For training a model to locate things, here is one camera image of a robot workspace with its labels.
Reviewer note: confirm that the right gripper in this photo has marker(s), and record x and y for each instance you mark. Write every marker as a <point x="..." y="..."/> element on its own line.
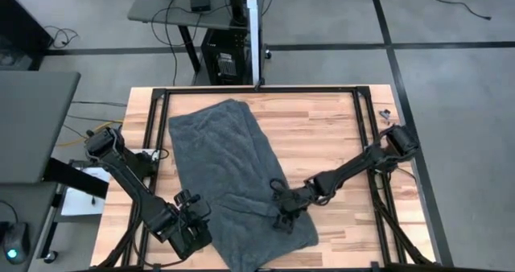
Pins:
<point x="295" y="199"/>

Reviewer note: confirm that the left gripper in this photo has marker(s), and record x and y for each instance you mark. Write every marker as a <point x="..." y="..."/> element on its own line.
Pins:
<point x="195" y="232"/>

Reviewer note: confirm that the grey terry towel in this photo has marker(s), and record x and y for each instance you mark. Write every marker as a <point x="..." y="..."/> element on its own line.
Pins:
<point x="221" y="155"/>

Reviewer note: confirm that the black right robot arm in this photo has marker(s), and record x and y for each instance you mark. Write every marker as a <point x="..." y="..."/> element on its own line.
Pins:
<point x="354" y="165"/>

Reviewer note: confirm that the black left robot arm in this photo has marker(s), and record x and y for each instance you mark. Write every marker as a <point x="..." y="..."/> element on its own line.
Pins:
<point x="128" y="179"/>

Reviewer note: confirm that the white paper sheet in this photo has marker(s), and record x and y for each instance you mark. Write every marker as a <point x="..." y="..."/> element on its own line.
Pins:
<point x="76" y="203"/>

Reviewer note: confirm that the black desk leg bar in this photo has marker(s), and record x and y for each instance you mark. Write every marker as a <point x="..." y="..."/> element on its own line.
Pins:
<point x="72" y="176"/>

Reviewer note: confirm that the black computer tower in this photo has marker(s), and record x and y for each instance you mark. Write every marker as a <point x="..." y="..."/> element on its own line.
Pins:
<point x="213" y="58"/>

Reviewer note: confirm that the black caster wheel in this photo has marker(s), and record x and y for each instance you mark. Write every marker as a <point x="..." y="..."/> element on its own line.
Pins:
<point x="50" y="257"/>

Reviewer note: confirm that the small black clamp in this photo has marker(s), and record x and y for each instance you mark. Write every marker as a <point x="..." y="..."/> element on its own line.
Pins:
<point x="385" y="113"/>

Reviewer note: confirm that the large grey desk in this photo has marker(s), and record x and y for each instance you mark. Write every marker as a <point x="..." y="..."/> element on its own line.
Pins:
<point x="32" y="123"/>

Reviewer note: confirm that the black mouse with light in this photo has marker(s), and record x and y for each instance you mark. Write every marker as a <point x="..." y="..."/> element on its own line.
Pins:
<point x="16" y="240"/>

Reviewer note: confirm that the small grey desk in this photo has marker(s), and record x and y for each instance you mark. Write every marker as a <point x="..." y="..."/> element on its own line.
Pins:
<point x="145" y="10"/>

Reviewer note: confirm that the black monitor stand pole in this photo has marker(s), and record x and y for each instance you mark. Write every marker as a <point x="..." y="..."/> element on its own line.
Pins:
<point x="236" y="2"/>

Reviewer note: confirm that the silver arm base bracket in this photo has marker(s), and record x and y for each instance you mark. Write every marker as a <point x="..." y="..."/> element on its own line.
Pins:
<point x="152" y="153"/>

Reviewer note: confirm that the black aluminium table frame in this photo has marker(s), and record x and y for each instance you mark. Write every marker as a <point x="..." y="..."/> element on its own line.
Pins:
<point x="281" y="89"/>

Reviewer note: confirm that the white vertical post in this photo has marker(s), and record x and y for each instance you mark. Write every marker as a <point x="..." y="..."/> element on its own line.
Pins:
<point x="253" y="30"/>

